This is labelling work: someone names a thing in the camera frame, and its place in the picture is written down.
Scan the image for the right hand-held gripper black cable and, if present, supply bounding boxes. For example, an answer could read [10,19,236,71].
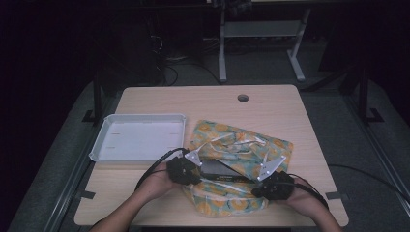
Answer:
[287,173,330,211]

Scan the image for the white plastic tray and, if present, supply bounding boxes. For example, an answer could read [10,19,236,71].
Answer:
[88,113,188,162]

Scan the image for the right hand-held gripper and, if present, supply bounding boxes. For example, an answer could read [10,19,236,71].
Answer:
[250,155,295,201]

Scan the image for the white metal desk frame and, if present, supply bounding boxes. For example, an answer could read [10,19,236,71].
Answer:
[217,0,312,83]

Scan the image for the black metal stand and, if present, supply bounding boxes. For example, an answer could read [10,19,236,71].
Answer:
[81,73,104,125]
[357,66,385,124]

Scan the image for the lemon print fabric bag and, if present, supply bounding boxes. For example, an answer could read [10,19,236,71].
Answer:
[182,119,294,218]

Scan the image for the black rectangular box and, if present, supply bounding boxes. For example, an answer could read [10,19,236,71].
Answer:
[199,159,259,184]

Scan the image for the tangle of background cables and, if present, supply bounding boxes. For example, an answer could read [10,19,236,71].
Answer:
[149,32,223,86]

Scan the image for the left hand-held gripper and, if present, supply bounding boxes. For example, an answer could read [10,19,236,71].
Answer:
[165,149,203,187]

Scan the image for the black floor cable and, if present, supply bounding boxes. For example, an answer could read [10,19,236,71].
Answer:
[328,163,410,204]

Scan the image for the person's right hand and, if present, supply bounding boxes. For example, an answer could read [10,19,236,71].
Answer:
[277,178,323,217]

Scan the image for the hand-held gripper black cable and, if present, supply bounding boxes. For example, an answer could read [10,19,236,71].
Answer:
[287,173,330,211]
[134,147,190,191]

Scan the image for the left hand-held gripper black cable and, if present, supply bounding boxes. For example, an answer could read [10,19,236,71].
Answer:
[134,147,190,191]

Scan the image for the person's left hand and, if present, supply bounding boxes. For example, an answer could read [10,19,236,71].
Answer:
[139,161,187,202]

